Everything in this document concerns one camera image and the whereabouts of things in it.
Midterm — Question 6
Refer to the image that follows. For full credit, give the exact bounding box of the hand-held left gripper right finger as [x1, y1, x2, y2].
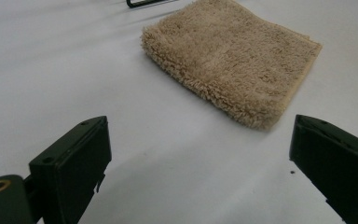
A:
[289, 114, 358, 224]

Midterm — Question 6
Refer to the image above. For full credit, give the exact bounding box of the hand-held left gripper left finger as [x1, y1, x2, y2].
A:
[29, 116, 112, 224]

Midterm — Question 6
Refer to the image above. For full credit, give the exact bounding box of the beige fluffy towel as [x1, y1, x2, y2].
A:
[140, 0, 324, 130]

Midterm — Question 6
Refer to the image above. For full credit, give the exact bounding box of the black wire rack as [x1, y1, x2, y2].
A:
[126, 0, 176, 9]

